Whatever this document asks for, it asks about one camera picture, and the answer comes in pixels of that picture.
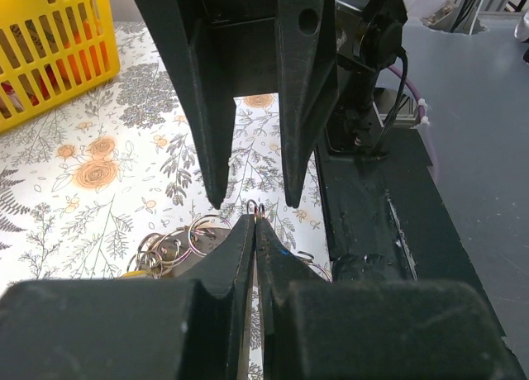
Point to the steel disc with keyrings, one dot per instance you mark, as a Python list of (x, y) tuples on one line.
[(172, 254)]

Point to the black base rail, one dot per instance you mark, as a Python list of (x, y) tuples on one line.
[(385, 219)]

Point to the floral table mat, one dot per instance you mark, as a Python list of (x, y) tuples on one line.
[(84, 184)]

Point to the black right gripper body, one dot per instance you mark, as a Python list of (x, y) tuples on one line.
[(240, 41)]

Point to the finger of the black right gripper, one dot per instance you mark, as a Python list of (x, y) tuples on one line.
[(307, 81), (180, 31)]

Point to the yellow key tag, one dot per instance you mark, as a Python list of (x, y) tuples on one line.
[(137, 274)]

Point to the yellow plastic basket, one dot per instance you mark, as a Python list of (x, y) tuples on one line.
[(51, 52)]

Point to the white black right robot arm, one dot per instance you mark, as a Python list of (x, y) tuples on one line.
[(368, 39)]

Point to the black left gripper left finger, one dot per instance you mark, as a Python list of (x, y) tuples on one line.
[(188, 327)]

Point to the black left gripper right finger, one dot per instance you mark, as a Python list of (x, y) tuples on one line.
[(313, 329)]

